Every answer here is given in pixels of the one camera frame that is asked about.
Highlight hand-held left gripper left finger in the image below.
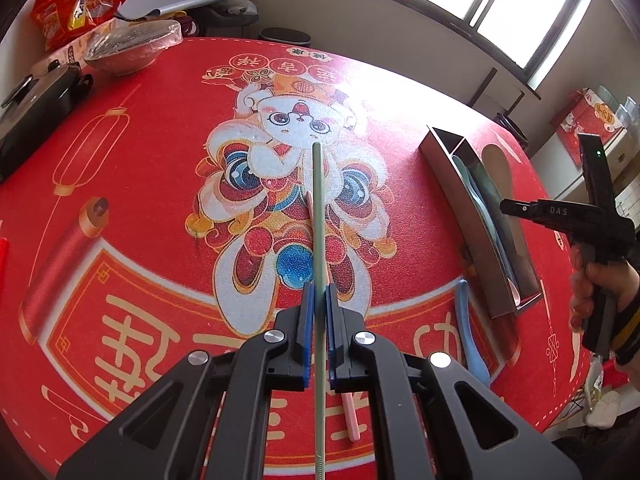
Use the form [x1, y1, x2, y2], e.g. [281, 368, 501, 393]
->
[57, 282, 317, 480]

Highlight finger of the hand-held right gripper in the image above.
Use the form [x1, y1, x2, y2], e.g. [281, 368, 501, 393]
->
[500, 198, 544, 224]

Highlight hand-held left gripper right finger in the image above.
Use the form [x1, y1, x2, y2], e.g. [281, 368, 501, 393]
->
[325, 283, 582, 480]

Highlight green spoon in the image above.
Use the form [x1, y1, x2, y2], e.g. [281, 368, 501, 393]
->
[452, 156, 506, 286]

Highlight stainless steel utensil tray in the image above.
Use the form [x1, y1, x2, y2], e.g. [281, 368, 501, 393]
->
[419, 126, 544, 320]

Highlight green chopstick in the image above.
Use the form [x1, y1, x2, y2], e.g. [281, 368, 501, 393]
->
[311, 142, 329, 474]

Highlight person's right hand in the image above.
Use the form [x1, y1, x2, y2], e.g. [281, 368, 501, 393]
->
[569, 252, 640, 332]

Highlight pink chopstick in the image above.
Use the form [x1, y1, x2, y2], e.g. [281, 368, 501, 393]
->
[306, 192, 361, 444]

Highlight dark wooden chair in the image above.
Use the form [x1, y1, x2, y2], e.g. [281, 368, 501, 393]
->
[470, 67, 532, 147]

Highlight red gift box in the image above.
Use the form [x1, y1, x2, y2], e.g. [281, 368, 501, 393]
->
[550, 87, 629, 167]

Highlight blue spoon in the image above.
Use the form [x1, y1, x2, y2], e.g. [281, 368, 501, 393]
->
[454, 279, 492, 389]

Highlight clear plastic bag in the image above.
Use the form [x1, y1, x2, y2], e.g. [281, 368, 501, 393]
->
[584, 355, 634, 429]

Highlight window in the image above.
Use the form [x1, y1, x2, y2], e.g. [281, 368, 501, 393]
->
[360, 0, 603, 92]

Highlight red printed table mat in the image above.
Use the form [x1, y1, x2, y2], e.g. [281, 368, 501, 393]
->
[0, 35, 597, 480]

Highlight black trash bin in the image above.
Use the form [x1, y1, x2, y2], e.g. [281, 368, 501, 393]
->
[259, 27, 314, 47]

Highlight plastic wrapped bowl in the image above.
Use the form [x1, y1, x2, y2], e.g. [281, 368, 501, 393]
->
[82, 20, 184, 77]

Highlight black electric pan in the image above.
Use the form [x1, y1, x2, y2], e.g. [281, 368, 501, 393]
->
[0, 62, 96, 183]

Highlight beige printed box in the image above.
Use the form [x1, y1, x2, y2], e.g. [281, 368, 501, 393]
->
[30, 20, 122, 79]

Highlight red snack bags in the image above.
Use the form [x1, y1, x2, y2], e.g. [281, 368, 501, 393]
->
[32, 0, 132, 52]

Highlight black yellow wrist strap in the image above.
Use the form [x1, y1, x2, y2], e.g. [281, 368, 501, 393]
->
[614, 300, 640, 367]

